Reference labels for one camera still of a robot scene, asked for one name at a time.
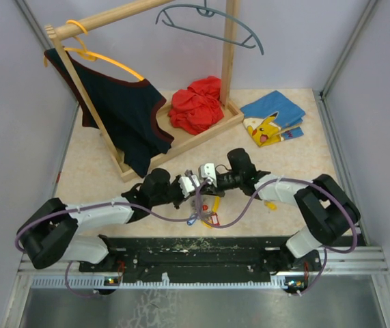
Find steel key organizer yellow handle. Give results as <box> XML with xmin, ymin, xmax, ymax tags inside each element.
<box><xmin>190</xmin><ymin>195</ymin><xmax>221</xmax><ymax>229</ymax></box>

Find blue key tag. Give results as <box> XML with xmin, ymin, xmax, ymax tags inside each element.
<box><xmin>186</xmin><ymin>214</ymin><xmax>198</xmax><ymax>226</ymax></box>

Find wooden clothes rack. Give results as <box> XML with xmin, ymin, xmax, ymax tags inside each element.
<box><xmin>44</xmin><ymin>1</ymin><xmax>243</xmax><ymax>182</ymax></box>

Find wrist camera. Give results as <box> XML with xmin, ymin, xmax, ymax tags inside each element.
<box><xmin>178</xmin><ymin>170</ymin><xmax>201</xmax><ymax>198</ymax></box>
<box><xmin>198</xmin><ymin>163</ymin><xmax>217</xmax><ymax>187</ymax></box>

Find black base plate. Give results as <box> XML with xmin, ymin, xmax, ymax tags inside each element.
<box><xmin>79</xmin><ymin>236</ymin><xmax>321</xmax><ymax>284</ymax></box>

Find blue pikachu cloth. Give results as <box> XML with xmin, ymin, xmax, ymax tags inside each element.
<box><xmin>240</xmin><ymin>91</ymin><xmax>306</xmax><ymax>148</ymax></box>

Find small yellow tag key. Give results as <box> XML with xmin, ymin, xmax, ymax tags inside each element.
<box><xmin>264</xmin><ymin>202</ymin><xmax>277</xmax><ymax>210</ymax></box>

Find red crumpled cloth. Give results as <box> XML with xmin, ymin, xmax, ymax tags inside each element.
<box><xmin>168</xmin><ymin>76</ymin><xmax>224</xmax><ymax>135</ymax></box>

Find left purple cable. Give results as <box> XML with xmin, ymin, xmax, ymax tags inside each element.
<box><xmin>15</xmin><ymin>177</ymin><xmax>204</xmax><ymax>299</ymax></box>

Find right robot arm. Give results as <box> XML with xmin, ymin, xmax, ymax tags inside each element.
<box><xmin>198</xmin><ymin>148</ymin><xmax>361</xmax><ymax>271</ymax></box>

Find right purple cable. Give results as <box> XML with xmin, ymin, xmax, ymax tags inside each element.
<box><xmin>194</xmin><ymin>177</ymin><xmax>359</xmax><ymax>297</ymax></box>

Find red key tag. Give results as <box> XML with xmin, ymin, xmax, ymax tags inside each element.
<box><xmin>208</xmin><ymin>213</ymin><xmax>220</xmax><ymax>226</ymax></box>

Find purple cable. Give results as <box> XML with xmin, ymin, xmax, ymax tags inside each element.
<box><xmin>194</xmin><ymin>177</ymin><xmax>359</xmax><ymax>297</ymax></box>
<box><xmin>15</xmin><ymin>177</ymin><xmax>204</xmax><ymax>299</ymax></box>

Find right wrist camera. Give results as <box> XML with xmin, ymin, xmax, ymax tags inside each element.
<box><xmin>198</xmin><ymin>163</ymin><xmax>217</xmax><ymax>187</ymax></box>

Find grey-blue clothes hanger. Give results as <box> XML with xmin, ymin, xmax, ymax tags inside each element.
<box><xmin>155</xmin><ymin>1</ymin><xmax>265</xmax><ymax>55</ymax></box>

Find yellow clothes hanger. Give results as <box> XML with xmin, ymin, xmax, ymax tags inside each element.
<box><xmin>43</xmin><ymin>19</ymin><xmax>145</xmax><ymax>83</ymax></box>

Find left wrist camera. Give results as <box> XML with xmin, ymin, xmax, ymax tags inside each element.
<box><xmin>178</xmin><ymin>170</ymin><xmax>201</xmax><ymax>198</ymax></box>

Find dark navy tank top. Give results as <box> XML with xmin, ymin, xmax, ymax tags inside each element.
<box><xmin>44</xmin><ymin>47</ymin><xmax>176</xmax><ymax>178</ymax></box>

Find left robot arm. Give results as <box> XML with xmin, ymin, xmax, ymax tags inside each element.
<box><xmin>14</xmin><ymin>169</ymin><xmax>199</xmax><ymax>271</ymax></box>

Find white slotted cable duct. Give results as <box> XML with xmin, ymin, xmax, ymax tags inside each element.
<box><xmin>30</xmin><ymin>275</ymin><xmax>305</xmax><ymax>290</ymax></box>

